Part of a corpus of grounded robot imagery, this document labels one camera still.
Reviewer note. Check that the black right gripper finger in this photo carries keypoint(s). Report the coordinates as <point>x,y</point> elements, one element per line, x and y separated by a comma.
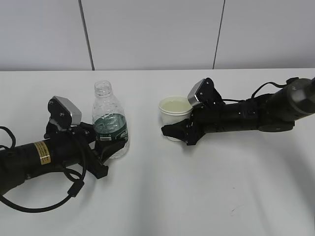
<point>180,131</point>

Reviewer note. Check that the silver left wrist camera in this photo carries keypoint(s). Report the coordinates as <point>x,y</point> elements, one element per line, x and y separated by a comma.
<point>63,113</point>

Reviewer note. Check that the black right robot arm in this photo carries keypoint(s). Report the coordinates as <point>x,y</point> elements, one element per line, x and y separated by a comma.
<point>270,112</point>

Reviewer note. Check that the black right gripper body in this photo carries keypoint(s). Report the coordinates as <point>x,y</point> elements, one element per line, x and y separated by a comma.
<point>199,116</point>

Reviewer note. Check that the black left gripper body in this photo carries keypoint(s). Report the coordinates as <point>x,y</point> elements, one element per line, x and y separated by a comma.
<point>72,146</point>

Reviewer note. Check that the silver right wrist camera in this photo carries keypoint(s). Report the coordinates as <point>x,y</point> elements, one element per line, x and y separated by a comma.
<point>196,94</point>

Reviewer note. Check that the clear green-label water bottle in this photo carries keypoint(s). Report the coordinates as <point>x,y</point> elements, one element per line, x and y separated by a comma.
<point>108,117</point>

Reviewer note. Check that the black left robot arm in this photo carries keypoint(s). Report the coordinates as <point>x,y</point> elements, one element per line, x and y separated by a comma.
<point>17,164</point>

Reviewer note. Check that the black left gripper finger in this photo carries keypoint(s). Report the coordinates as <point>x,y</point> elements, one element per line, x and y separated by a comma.
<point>105,149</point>

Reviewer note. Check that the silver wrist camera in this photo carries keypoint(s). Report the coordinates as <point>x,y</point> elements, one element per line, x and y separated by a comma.
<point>63,113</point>
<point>196,94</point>

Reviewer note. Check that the white paper cup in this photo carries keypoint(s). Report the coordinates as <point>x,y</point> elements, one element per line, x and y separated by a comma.
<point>174,109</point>

